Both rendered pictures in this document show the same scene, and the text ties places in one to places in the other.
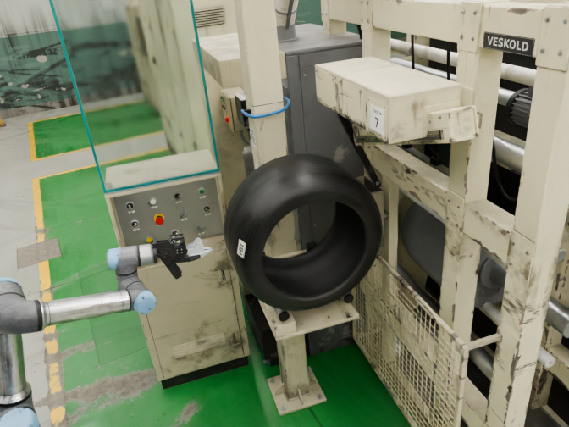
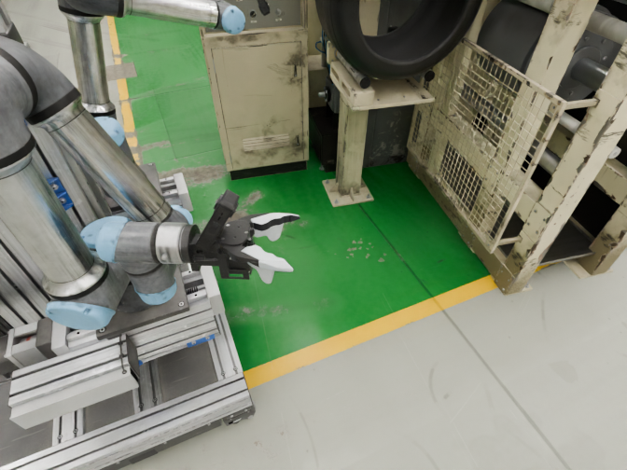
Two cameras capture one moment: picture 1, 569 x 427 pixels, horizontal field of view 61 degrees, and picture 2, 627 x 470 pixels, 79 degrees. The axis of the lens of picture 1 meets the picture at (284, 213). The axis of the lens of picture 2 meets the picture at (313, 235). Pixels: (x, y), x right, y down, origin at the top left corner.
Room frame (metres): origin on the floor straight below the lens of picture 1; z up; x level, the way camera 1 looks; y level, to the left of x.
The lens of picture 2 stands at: (0.03, 0.23, 1.54)
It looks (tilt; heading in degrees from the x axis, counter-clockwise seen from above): 45 degrees down; 1
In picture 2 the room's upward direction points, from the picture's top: straight up
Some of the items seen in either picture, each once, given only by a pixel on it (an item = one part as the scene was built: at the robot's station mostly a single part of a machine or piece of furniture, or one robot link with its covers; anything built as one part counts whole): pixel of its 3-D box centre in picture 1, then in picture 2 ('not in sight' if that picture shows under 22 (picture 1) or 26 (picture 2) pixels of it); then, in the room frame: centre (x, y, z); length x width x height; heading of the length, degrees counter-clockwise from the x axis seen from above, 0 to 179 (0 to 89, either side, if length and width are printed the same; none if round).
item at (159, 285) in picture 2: not in sight; (155, 269); (0.52, 0.56, 0.94); 0.11 x 0.08 x 0.11; 178
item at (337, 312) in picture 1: (304, 302); (379, 86); (1.73, -0.05, 0.80); 0.37 x 0.36 x 0.02; 105
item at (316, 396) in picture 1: (295, 388); (347, 188); (1.97, 0.04, 0.02); 0.27 x 0.27 x 0.04; 15
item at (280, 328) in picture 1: (273, 304); (350, 81); (1.70, 0.09, 0.84); 0.36 x 0.09 x 0.06; 15
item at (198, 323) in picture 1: (183, 273); (255, 70); (2.32, 0.61, 0.63); 0.56 x 0.41 x 1.27; 105
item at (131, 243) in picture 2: not in sight; (134, 243); (0.50, 0.56, 1.04); 0.11 x 0.08 x 0.09; 88
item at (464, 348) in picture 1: (395, 341); (461, 131); (1.59, -0.43, 0.65); 0.90 x 0.02 x 0.70; 15
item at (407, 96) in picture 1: (378, 94); not in sight; (1.69, -0.37, 1.71); 0.61 x 0.25 x 0.15; 15
